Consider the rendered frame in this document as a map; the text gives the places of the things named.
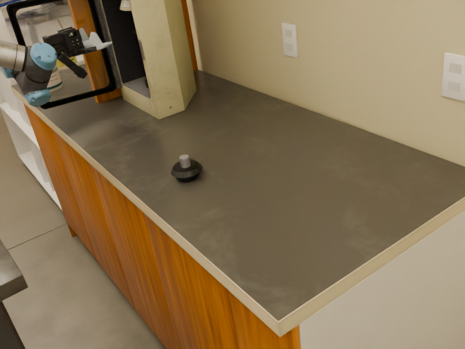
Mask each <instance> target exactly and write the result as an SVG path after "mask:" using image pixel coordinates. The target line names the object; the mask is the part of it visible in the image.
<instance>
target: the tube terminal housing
mask: <svg viewBox="0 0 465 349"><path fill-rule="evenodd" d="M129 3H130V6H131V12H132V15H133V18H134V24H135V28H136V34H137V37H138V39H140V40H141V43H142V46H143V52H144V56H145V60H143V64H144V67H145V73H146V77H147V82H148V86H149V92H150V95H151V99H149V98H147V97H145V96H143V95H141V94H139V93H137V92H135V91H134V90H132V89H130V88H128V87H126V86H124V85H123V83H122V80H121V77H120V81H121V83H122V88H121V91H122V96H123V99H124V100H126V101H127V102H129V103H131V104H132V105H134V106H136V107H137V108H139V109H142V110H143V111H145V112H147V113H148V114H150V115H152V116H153V117H155V118H157V119H159V120H160V119H162V118H165V117H168V116H171V115H173V114H176V113H179V112H181V111H184V110H185V108H186V107H187V106H188V104H189V102H190V101H191V99H192V97H193V95H194V94H195V93H196V91H197V88H196V84H195V79H194V72H193V68H192V60H191V56H190V48H189V44H188V36H187V33H186V28H185V21H184V16H183V9H182V5H181V0H129ZM111 45H112V44H111ZM112 48H113V45H112ZM113 53H114V51H113ZM114 56H115V53H114ZM115 59H116V56H115ZM116 64H117V62H116ZM117 67H118V65H117ZM118 72H119V70H118ZM119 75H120V73H119Z"/></svg>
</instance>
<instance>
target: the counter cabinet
mask: <svg viewBox="0 0 465 349"><path fill-rule="evenodd" d="M24 107H25V109H26V112H27V114H28V118H29V120H30V124H31V126H32V128H33V131H34V134H35V137H36V139H37V142H38V145H39V148H40V150H41V153H42V156H43V158H44V162H45V164H46V167H47V170H48V173H49V175H50V178H51V181H52V183H53V186H54V189H55V192H56V194H57V198H58V200H59V202H60V206H61V208H62V211H63V214H64V216H65V219H66V223H67V224H68V227H69V231H70V232H71V236H72V237H74V236H78V237H79V239H81V241H82V242H83V243H84V245H85V246H86V248H87V249H88V250H89V251H90V252H91V254H92V255H93V257H94V258H95V259H96V260H97V261H98V263H99V264H100V265H101V267H102V268H103V269H104V270H105V271H106V273H107V274H108V275H109V277H110V278H111V279H112V281H113V282H114V283H115V284H116V286H117V287H118V289H119V290H120V291H121V292H122V293H123V295H124V296H125V297H126V299H127V300H128V301H129V302H130V303H131V305H132V306H133V307H134V308H135V310H136V311H137V313H138V314H139V315H140V316H141V318H142V319H143V320H144V322H146V324H147V325H148V326H149V328H150V329H151V331H152V332H153V333H154V334H155V335H156V337H157V338H158V340H159V341H160V342H161V343H162V344H163V346H164V347H165V348H166V349H465V211H463V212H462V213H460V214H459V215H457V216H456V217H454V218H453V219H452V220H450V221H449V222H447V223H445V224H444V225H443V226H441V227H440V228H438V229H437V230H436V231H434V232H432V233H431V234H430V235H428V236H427V237H425V238H424V239H422V240H421V241H419V242H418V243H416V244H415V245H414V246H412V247H410V248H409V249H408V250H407V251H405V252H403V253H402V254H401V255H399V256H397V257H396V258H395V259H393V260H392V261H390V262H389V263H387V264H386V265H385V266H383V267H381V268H380V269H379V270H377V271H375V272H374V273H373V274H372V275H370V276H368V277H367V278H366V279H364V280H363V281H361V282H360V283H359V284H357V285H355V286H354V287H352V288H351V289H350V290H348V291H347V292H345V293H344V294H342V295H341V296H339V297H338V298H337V299H335V300H334V301H332V302H330V304H328V305H326V306H325V307H323V308H322V309H321V310H319V311H318V312H316V313H315V314H313V315H312V316H310V317H309V318H308V319H306V320H305V321H303V322H301V323H300V324H299V325H297V326H296V327H294V328H293V329H292V330H290V331H288V332H287V333H286V334H284V335H283V336H281V337H279V336H278V335H277V334H276V333H274V331H272V329H270V328H269V327H268V326H267V325H266V324H265V323H264V322H263V321H262V320H260V319H259V318H258V317H257V316H256V315H255V314H254V313H252V312H251V311H250V310H249V309H248V308H247V307H246V306H245V305H244V304H243V303H242V302H241V301H240V300H239V299H238V298H236V297H235V296H234V295H233V294H232V293H231V292H230V291H228V290H227V289H226V288H225V287H224V286H223V285H222V284H221V283H220V282H219V281H218V280H217V279H216V278H215V277H214V276H212V275H211V274H210V273H209V272H208V271H207V270H206V269H204V268H203V267H202V266H201V265H200V264H199V263H198V262H197V261H196V260H195V259H194V258H193V257H192V256H191V255H190V254H188V253H187V252H186V251H185V250H184V249H183V248H182V247H180V246H179V245H178V244H177V243H176V242H175V241H174V240H173V239H172V238H171V237H170V236H169V235H168V234H167V233H165V232H164V231H163V230H162V229H161V228H160V227H159V226H158V225H156V224H155V223H154V222H153V221H152V220H151V219H150V218H149V217H148V216H146V214H144V212H142V211H141V210H140V209H139V208H138V207H137V206H136V205H135V204H134V203H132V202H131V201H130V200H129V199H128V198H127V197H126V196H124V195H123V194H122V193H121V192H120V191H119V190H118V189H117V188H116V187H115V186H114V185H113V184H112V183H111V182H110V181H108V180H107V179H106V178H105V177H104V176H103V175H102V174H100V173H99V172H98V171H97V170H96V169H95V168H94V167H93V166H92V165H91V164H90V163H89V162H88V161H87V160H86V159H84V158H83V157H82V156H81V155H80V154H79V153H78V152H76V151H75V150H74V149H73V148H72V147H71V146H70V145H69V144H68V143H67V142H66V141H65V140H64V139H63V138H62V137H60V136H59V135H58V134H57V133H56V132H55V131H54V130H53V129H51V128H50V127H49V126H48V125H47V124H46V123H45V122H44V121H43V120H42V119H41V118H40V117H39V116H38V115H36V114H35V113H34V112H33V111H32V110H31V109H30V108H29V107H27V106H26V105H25V104H24Z"/></svg>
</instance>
